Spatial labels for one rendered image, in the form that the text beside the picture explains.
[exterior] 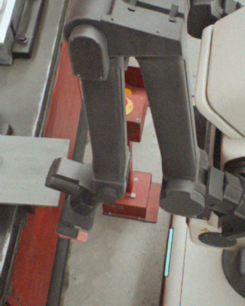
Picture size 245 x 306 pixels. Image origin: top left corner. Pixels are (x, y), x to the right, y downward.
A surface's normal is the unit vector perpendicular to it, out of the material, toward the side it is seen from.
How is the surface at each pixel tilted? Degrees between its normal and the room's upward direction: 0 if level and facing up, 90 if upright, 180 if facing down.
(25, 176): 0
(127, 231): 0
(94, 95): 90
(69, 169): 22
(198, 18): 90
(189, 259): 0
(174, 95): 89
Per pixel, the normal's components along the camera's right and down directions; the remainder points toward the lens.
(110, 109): -0.12, 0.84
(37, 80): -0.03, -0.53
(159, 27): 0.19, -0.49
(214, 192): 0.57, -0.35
